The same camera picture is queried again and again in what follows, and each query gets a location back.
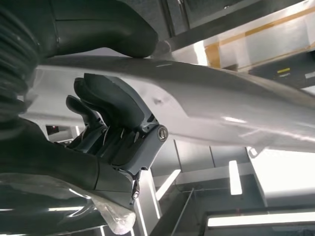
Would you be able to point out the ceiling light panel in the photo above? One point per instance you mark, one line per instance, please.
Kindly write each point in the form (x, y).
(258, 220)
(235, 177)

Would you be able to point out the black carry case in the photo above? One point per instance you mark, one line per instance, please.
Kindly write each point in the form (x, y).
(270, 78)

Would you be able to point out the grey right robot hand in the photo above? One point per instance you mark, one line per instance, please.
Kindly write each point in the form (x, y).
(61, 169)

